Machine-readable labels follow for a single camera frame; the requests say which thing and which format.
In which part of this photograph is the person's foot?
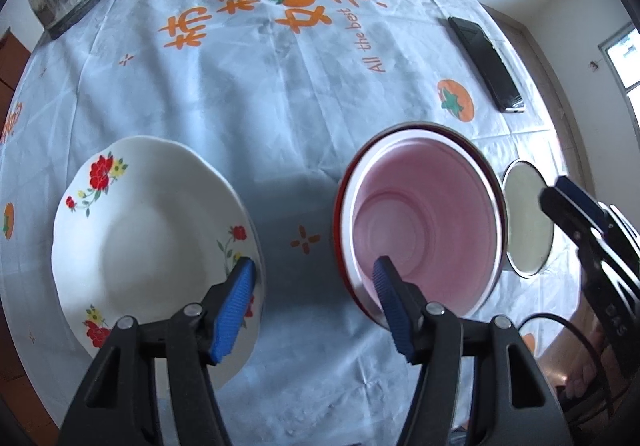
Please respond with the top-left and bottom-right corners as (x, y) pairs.
(542, 321), (608, 399)

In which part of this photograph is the black smartphone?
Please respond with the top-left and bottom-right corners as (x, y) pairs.
(447, 16), (527, 113)

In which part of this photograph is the orange printed white tablecloth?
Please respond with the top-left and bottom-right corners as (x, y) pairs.
(0, 0), (596, 446)

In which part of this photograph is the red bowl with pink inside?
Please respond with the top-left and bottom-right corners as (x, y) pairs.
(332, 125), (501, 321)

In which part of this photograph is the window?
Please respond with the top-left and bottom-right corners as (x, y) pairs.
(597, 23), (640, 91)

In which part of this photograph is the beige door frame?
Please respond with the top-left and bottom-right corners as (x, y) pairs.
(487, 6), (601, 207)

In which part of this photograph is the red flower white plate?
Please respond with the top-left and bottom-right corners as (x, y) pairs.
(51, 136), (266, 389)

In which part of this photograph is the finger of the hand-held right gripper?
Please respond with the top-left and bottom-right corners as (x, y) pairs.
(538, 176), (613, 251)
(602, 203), (640, 271)

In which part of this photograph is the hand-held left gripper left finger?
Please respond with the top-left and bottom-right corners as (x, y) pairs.
(60, 256), (257, 446)

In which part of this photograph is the black cable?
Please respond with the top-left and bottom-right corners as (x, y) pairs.
(517, 313), (616, 427)

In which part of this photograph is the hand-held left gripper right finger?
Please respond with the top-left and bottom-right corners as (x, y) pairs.
(373, 256), (573, 446)

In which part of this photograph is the brown wooden cabinet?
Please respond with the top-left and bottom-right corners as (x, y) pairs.
(0, 28), (32, 91)

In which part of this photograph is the red pink-lined bowl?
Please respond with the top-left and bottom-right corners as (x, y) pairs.
(340, 123), (511, 327)

